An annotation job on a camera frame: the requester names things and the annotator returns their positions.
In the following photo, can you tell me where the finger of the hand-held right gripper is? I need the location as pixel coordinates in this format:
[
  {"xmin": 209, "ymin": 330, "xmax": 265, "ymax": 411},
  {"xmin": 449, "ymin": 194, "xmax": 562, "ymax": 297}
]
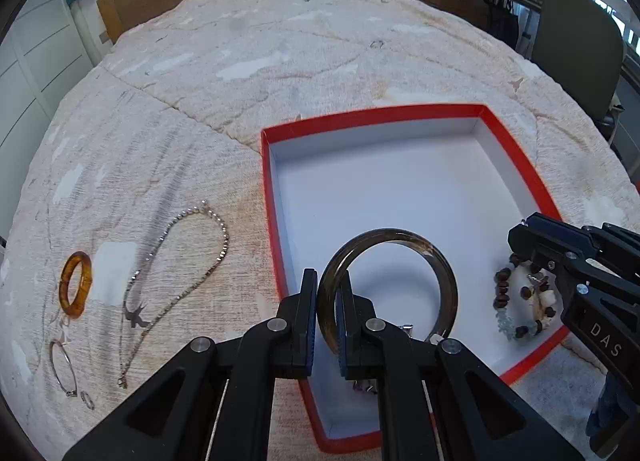
[
  {"xmin": 507, "ymin": 212, "xmax": 602, "ymax": 313},
  {"xmin": 581, "ymin": 222, "xmax": 640, "ymax": 285}
]

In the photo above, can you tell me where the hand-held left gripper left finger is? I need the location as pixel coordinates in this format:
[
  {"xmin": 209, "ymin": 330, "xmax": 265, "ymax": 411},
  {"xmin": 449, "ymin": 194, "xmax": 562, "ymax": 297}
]
[{"xmin": 62, "ymin": 268, "xmax": 319, "ymax": 461}]

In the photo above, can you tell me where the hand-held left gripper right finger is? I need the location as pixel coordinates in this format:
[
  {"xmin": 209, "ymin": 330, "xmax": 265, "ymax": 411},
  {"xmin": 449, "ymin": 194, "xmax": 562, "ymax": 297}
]
[{"xmin": 333, "ymin": 277, "xmax": 586, "ymax": 461}]

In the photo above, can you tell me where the brown and white beaded bracelet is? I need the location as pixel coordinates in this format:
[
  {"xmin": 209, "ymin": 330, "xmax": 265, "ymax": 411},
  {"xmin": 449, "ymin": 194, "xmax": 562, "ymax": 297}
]
[{"xmin": 492, "ymin": 253, "xmax": 560, "ymax": 342}]

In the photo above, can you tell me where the smoky brown translucent bangle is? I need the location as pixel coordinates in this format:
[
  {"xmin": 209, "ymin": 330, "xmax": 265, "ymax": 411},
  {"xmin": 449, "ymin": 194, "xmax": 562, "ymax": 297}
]
[{"xmin": 316, "ymin": 228, "xmax": 458, "ymax": 356}]

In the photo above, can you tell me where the silver chain necklace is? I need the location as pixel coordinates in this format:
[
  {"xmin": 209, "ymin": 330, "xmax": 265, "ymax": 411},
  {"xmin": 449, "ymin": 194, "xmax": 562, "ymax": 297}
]
[{"xmin": 117, "ymin": 200, "xmax": 229, "ymax": 389}]

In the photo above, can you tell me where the red cardboard box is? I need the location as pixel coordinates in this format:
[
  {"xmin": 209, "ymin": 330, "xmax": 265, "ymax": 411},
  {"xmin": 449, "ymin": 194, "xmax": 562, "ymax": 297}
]
[{"xmin": 260, "ymin": 103, "xmax": 573, "ymax": 454}]

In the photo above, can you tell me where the amber bangle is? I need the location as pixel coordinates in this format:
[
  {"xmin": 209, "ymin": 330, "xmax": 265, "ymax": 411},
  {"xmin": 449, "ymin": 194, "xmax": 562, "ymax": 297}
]
[{"xmin": 60, "ymin": 250, "xmax": 94, "ymax": 317}]

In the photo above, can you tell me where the silver hoop earring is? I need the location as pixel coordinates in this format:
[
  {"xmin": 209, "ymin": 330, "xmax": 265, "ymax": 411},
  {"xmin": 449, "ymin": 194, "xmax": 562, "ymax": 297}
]
[{"xmin": 50, "ymin": 339, "xmax": 79, "ymax": 398}]

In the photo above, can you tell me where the grey-green chair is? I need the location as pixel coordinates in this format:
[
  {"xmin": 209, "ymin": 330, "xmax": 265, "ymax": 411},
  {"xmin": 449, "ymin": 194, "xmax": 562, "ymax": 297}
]
[{"xmin": 530, "ymin": 0, "xmax": 626, "ymax": 142}]

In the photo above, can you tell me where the beige patterned blanket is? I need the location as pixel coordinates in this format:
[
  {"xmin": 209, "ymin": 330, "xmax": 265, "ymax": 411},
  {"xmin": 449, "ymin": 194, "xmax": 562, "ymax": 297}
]
[{"xmin": 0, "ymin": 0, "xmax": 640, "ymax": 461}]

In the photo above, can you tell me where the white wardrobe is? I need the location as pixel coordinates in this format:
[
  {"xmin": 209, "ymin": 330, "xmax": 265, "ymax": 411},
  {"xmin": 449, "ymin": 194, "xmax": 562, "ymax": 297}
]
[{"xmin": 0, "ymin": 0, "xmax": 98, "ymax": 222}]

